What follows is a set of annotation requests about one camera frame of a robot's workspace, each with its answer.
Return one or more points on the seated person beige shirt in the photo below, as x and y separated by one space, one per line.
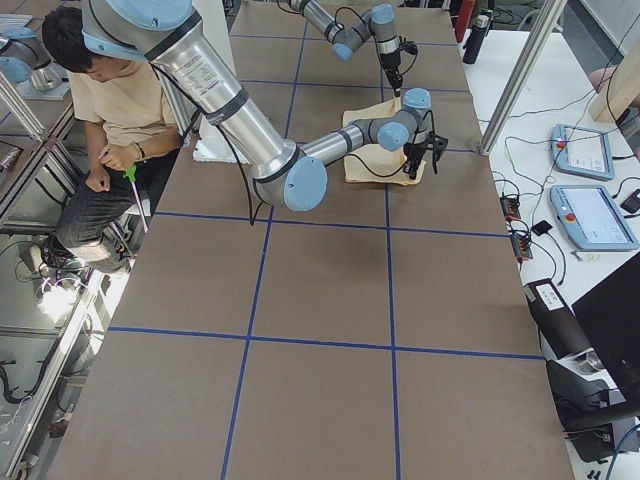
131 136

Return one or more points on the cream long-sleeve printed shirt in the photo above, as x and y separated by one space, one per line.
372 163

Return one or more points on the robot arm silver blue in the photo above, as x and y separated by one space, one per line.
346 31
169 34

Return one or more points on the aluminium frame post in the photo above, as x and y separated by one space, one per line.
537 38

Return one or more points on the lower blue teach pendant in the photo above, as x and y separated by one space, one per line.
591 219

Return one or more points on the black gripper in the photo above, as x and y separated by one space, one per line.
414 151
390 63

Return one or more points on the black cardboard tube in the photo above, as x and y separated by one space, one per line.
555 319

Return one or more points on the blue teach pendant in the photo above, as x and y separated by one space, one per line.
582 151
591 219

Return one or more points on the black monitor screen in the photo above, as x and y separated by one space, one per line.
608 314

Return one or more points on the black water bottle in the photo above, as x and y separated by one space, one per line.
476 38

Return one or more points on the upper blue teach pendant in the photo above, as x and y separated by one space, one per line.
582 151

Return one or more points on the red water bottle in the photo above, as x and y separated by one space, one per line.
462 21

